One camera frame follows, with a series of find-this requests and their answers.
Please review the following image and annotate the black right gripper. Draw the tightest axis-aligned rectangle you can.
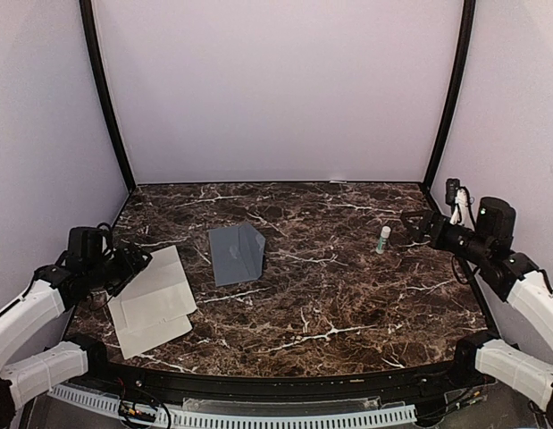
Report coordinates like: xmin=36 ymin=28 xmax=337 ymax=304
xmin=401 ymin=209 xmax=493 ymax=266

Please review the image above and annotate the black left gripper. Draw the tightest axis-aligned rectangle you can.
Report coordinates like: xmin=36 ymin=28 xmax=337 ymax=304
xmin=86 ymin=242 xmax=152 ymax=297

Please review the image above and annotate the white letter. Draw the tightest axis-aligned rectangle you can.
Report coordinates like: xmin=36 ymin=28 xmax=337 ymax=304
xmin=109 ymin=246 xmax=197 ymax=359

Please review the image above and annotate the blue-grey envelope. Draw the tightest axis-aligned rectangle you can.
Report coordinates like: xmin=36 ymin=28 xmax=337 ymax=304
xmin=209 ymin=223 xmax=266 ymax=287

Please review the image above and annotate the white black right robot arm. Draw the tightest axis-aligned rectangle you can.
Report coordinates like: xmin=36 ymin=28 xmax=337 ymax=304
xmin=401 ymin=197 xmax=553 ymax=427

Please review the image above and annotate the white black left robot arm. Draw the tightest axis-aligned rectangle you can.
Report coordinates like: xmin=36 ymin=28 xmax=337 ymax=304
xmin=0 ymin=245 xmax=152 ymax=428

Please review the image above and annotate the green white glue stick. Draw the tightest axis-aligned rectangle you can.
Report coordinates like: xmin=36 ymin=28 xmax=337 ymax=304
xmin=375 ymin=226 xmax=391 ymax=255

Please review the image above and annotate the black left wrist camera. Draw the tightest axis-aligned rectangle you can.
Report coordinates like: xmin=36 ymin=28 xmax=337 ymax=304
xmin=66 ymin=226 xmax=111 ymax=272

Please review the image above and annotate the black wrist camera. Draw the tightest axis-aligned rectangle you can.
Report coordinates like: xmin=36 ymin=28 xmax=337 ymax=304
xmin=445 ymin=178 xmax=461 ymax=207
xmin=66 ymin=226 xmax=111 ymax=272

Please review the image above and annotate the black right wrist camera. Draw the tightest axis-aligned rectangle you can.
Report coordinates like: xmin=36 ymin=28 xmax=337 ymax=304
xmin=445 ymin=178 xmax=461 ymax=207

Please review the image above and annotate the black front table rail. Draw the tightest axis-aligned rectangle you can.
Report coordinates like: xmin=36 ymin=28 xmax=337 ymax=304
xmin=70 ymin=352 xmax=494 ymax=404

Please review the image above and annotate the white slotted cable duct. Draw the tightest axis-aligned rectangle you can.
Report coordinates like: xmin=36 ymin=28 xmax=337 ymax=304
xmin=47 ymin=384 xmax=417 ymax=428

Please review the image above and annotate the black right frame post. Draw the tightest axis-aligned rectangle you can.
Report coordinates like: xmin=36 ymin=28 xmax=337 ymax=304
xmin=422 ymin=0 xmax=476 ymax=195

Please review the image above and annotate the black frame post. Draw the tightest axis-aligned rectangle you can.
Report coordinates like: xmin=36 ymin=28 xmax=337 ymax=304
xmin=79 ymin=0 xmax=137 ymax=189
xmin=422 ymin=0 xmax=476 ymax=195

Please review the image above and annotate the black left frame post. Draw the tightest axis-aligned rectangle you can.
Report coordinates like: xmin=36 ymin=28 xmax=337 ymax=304
xmin=79 ymin=0 xmax=137 ymax=189

